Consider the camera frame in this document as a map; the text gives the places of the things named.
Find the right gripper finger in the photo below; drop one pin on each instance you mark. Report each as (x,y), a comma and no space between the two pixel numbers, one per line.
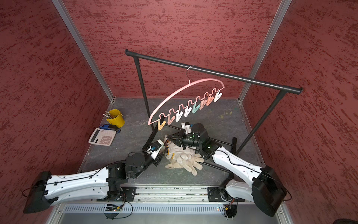
(173,145)
(174,137)

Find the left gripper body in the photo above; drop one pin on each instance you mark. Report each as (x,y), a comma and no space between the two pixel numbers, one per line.
(156,161)

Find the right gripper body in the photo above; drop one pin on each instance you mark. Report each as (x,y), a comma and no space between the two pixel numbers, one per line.
(188,139)

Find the white work glove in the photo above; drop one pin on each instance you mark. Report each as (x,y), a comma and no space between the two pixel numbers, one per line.
(173,153)

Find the pink clip hanger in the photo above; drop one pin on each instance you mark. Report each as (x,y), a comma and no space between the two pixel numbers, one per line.
(191,106)

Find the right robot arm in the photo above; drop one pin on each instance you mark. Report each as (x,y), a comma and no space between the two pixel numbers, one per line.
(264,187)

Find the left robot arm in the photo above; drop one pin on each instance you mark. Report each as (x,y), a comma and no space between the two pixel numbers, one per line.
(103,184)

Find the yellow cup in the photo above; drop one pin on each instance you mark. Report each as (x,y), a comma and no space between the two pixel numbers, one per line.
(114,117)

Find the pink calculator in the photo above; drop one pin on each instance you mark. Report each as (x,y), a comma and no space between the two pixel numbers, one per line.
(102,137)

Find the blue stapler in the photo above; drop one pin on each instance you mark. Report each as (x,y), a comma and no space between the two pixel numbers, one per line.
(110,127)

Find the left controller board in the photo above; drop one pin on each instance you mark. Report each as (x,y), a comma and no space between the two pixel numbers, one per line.
(114,208)

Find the controller board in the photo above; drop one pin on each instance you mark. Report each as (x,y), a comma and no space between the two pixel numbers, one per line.
(230,211)
(114,208)

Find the right controller board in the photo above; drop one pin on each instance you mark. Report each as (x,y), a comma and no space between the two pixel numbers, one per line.
(230,211)

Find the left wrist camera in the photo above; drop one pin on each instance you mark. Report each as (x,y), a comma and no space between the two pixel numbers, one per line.
(155,148)

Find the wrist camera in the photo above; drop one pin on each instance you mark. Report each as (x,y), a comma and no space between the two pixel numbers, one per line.
(155,148)
(187,127)

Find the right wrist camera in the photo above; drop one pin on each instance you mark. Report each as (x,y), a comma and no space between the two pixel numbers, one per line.
(187,127)

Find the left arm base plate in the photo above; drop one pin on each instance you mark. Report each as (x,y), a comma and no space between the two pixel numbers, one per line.
(124,194)

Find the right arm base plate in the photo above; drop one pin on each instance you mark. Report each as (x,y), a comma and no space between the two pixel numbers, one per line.
(218,194)

